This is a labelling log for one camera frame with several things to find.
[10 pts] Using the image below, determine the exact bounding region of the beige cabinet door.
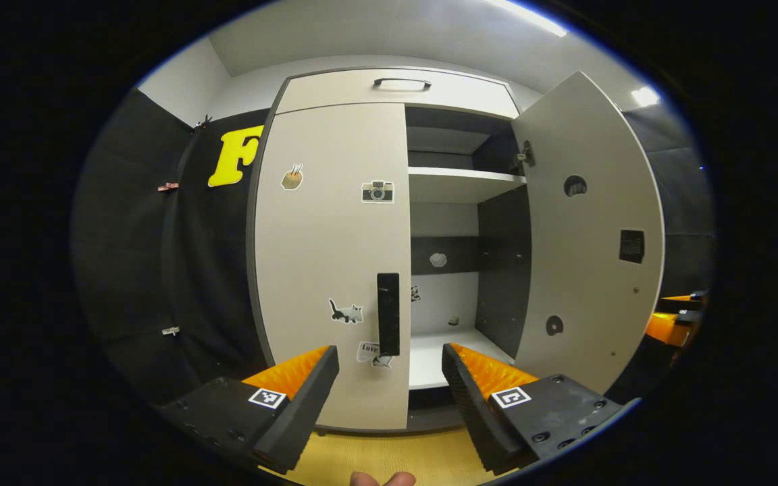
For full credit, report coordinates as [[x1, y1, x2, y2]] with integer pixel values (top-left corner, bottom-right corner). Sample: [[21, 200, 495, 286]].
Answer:
[[512, 71, 665, 396], [254, 103, 411, 431]]

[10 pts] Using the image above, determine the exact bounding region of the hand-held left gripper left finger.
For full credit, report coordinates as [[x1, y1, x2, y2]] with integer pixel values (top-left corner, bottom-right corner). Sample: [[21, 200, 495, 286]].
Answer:
[[156, 345, 340, 475]]

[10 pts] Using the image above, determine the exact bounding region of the white cabinet shelf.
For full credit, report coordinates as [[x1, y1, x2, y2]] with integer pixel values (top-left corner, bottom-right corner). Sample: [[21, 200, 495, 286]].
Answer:
[[408, 167, 527, 205], [408, 329, 518, 391]]

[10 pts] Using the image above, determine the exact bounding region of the beige double-door shoe cabinet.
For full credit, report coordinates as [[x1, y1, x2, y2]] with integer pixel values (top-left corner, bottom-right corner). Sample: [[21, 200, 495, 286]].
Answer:
[[247, 66, 533, 433]]

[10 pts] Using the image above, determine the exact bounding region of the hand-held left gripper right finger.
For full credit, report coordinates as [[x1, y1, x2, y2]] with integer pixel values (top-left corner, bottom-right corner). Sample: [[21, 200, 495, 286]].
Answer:
[[442, 342, 633, 475]]

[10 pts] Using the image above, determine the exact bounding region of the beige cabinet drawer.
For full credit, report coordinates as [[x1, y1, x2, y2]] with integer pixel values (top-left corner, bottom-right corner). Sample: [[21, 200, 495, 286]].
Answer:
[[274, 67, 521, 121]]

